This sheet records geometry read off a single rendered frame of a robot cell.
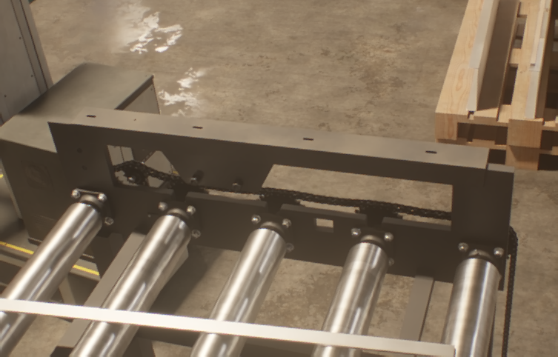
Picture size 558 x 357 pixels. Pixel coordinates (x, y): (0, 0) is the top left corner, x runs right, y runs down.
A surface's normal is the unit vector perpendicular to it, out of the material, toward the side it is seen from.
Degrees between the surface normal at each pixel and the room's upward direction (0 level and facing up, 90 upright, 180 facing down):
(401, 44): 0
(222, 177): 90
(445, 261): 90
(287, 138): 0
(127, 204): 90
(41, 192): 90
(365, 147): 0
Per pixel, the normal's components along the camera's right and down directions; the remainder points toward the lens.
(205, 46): -0.09, -0.79
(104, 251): -0.30, 0.60
